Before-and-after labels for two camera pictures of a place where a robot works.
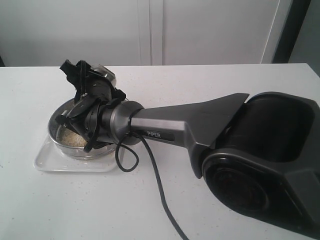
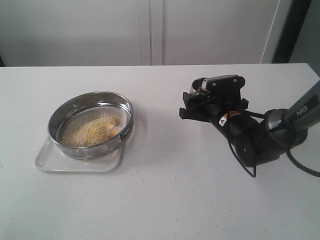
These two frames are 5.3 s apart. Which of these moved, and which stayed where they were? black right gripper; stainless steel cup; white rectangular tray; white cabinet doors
Moved: stainless steel cup; black right gripper
Stayed: white cabinet doors; white rectangular tray
